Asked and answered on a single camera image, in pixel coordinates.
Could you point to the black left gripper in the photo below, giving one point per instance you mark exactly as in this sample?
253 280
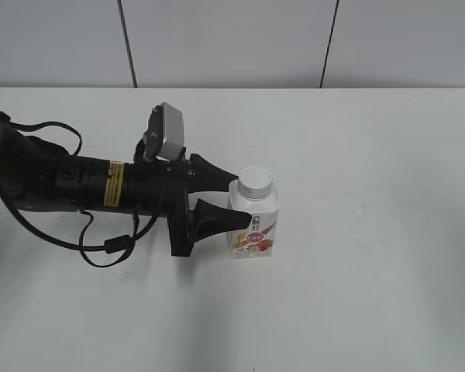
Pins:
159 188

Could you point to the white yogurt drink bottle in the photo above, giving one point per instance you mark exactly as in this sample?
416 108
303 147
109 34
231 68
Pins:
257 240

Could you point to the white screw bottle cap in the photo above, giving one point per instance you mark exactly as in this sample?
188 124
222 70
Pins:
255 182

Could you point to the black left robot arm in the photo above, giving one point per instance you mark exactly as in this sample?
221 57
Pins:
40 176

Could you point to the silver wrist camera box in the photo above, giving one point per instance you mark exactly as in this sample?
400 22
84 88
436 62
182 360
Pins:
164 137

